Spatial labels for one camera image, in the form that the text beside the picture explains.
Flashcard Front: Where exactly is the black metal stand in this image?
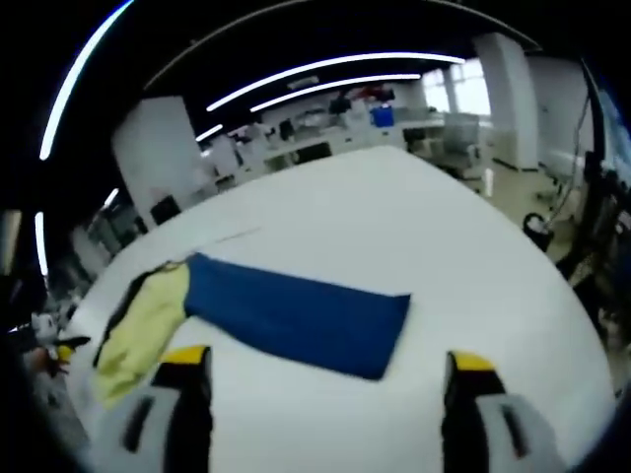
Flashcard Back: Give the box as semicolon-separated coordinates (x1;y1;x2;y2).
522;63;631;306

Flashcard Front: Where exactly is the white workbench row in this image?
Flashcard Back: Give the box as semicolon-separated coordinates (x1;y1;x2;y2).
231;105;445;173

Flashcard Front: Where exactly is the white square column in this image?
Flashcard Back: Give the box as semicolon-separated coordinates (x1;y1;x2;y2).
110;96;218;229
471;33;539;172

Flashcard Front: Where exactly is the blue storage bin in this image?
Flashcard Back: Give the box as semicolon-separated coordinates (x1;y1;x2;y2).
370;105;397;129

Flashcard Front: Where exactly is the black square case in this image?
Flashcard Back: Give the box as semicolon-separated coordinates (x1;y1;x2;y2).
150;195;179;226

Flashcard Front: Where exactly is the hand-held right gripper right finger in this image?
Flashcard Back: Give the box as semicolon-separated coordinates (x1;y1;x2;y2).
441;350;568;473

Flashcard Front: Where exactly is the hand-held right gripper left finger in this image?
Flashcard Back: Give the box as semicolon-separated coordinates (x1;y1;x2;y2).
98;344;214;473

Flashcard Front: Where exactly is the yellow and blue garment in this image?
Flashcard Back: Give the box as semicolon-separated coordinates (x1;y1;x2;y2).
92;251;413;410

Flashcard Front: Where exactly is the long ceiling light strip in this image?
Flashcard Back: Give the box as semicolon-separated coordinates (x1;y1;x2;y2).
249;73;424;114
38;0;135;162
205;51;467;112

